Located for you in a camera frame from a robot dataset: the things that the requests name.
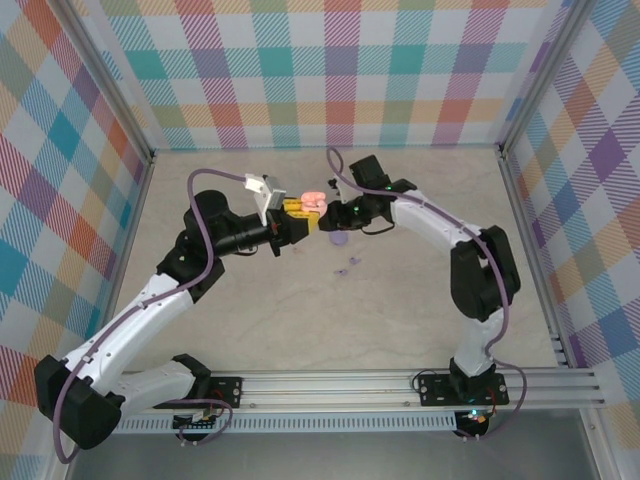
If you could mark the pink earbud charging case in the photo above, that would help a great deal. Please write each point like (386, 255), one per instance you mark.
(312, 200)

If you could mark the purple earbud charging case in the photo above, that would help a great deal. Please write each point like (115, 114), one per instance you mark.
(340, 239)

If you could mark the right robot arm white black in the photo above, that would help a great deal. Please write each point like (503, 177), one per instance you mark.
(435, 220)

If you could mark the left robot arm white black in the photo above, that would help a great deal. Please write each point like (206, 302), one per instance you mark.
(150, 300)

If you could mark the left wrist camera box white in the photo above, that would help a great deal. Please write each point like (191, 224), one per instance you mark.
(267, 192)

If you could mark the aluminium table side rail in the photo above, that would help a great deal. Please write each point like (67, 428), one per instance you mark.
(144, 180)
(534, 250)

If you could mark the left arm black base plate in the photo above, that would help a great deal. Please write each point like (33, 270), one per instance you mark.
(227, 390)

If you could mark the aluminium mounting rail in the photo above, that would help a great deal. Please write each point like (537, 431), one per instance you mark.
(325, 387)

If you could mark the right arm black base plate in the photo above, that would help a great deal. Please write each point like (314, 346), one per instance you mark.
(435, 390)

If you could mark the aluminium frame post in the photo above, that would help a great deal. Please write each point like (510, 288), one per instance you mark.
(105, 80)
(545, 75)

